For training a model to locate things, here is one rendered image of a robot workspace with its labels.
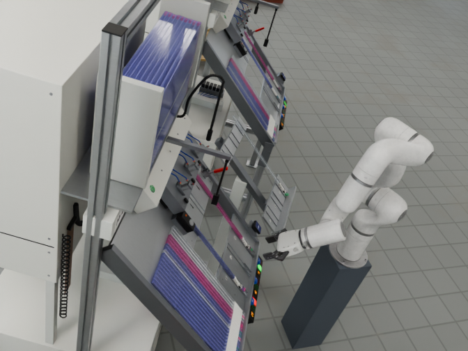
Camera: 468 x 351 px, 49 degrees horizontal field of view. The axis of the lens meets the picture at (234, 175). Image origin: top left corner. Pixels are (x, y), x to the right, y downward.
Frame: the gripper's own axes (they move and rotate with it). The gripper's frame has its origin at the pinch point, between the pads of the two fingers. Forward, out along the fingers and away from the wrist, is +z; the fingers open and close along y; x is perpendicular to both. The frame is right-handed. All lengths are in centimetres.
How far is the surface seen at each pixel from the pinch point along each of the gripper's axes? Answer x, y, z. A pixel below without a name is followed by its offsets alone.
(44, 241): 67, -49, 33
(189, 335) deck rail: 16, -49, 15
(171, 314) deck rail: 27, -49, 14
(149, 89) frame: 92, -38, -17
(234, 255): 1.3, -1.1, 14.3
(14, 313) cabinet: 35, -40, 82
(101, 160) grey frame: 86, -53, -5
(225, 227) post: -20, 46, 39
